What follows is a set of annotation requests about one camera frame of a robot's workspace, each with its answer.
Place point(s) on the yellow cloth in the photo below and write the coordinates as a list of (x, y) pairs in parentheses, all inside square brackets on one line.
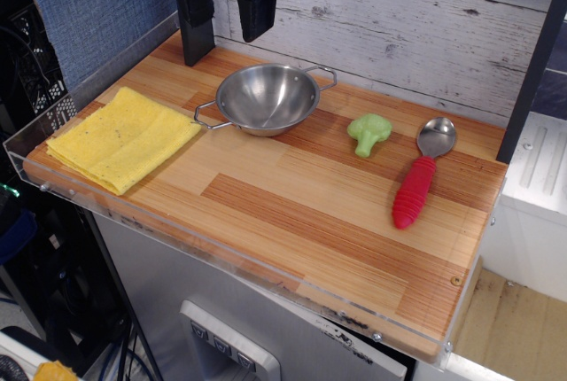
[(120, 143)]

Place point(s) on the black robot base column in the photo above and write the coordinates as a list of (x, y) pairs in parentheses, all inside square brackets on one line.
[(197, 41)]

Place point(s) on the blue fabric partition panel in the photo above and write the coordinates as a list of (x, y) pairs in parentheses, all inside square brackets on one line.
[(97, 41)]

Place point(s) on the green toy broccoli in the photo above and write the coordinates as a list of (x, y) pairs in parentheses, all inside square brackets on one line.
[(368, 130)]

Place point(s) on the black plastic crate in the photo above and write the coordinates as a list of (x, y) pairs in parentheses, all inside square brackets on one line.
[(31, 78)]

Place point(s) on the clear acrylic table guard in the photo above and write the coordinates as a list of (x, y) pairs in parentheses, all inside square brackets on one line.
[(314, 217)]

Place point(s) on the stainless steel cabinet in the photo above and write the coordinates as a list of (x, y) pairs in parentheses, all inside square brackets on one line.
[(159, 267)]

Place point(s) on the grey button panel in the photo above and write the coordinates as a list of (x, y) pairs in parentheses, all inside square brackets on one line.
[(225, 353)]

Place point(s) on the white metal unit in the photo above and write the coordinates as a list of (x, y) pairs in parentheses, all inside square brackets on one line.
[(525, 239)]

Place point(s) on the yellow object bottom corner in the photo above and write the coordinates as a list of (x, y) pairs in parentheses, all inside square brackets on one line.
[(54, 371)]

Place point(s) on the steel bowl with handles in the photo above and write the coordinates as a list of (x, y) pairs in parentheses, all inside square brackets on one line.
[(269, 99)]

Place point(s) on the red-handled metal spoon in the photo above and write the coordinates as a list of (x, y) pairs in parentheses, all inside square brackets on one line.
[(436, 138)]

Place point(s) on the black vertical post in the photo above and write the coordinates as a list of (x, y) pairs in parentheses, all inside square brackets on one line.
[(539, 60)]

